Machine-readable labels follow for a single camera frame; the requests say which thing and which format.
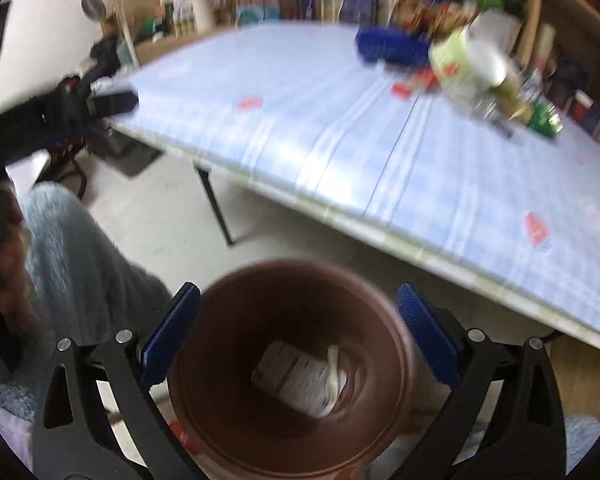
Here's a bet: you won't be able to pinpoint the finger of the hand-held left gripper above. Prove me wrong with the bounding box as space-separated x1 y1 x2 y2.
86 89 141 120

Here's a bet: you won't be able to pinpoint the brown plastic bin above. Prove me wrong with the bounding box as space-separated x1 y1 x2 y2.
167 257 421 480

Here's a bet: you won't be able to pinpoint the green snack packet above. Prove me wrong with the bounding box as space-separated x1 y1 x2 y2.
526 101 565 137

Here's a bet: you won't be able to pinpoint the red roses in white vase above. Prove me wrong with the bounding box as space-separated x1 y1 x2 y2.
431 0 532 55

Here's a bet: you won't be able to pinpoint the grey fluffy rug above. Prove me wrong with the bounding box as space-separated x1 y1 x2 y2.
0 182 183 423

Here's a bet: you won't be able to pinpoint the black table leg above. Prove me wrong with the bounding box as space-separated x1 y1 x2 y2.
193 161 237 247

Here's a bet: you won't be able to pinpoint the person's right leg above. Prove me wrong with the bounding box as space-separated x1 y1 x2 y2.
562 414 600 466

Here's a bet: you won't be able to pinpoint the person's left hand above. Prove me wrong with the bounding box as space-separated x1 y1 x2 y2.
0 205 36 333

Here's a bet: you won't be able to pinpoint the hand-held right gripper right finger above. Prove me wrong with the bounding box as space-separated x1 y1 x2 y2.
396 282 568 480

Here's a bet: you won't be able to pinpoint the white desk fan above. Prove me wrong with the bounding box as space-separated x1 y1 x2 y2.
80 0 120 25

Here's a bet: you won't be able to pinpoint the white paper wrapper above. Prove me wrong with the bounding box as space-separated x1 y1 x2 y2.
251 339 352 420

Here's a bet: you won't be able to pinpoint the black chair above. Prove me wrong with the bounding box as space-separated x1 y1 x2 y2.
32 127 93 201

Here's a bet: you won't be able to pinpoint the green and white paper cup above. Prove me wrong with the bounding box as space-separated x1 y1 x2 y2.
428 34 508 107

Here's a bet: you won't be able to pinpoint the blue plaid tablecloth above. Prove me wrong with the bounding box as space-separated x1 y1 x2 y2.
105 21 600 348

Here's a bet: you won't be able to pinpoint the blue coffee box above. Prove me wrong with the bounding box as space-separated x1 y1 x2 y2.
354 26 432 67

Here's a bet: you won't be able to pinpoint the wooden low cabinet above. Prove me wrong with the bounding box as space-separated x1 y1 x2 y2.
132 30 241 63

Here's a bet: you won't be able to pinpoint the wooden shelf unit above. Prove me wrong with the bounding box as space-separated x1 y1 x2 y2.
516 0 600 147

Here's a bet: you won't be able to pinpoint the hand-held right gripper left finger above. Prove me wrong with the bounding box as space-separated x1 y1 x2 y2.
32 282 211 480

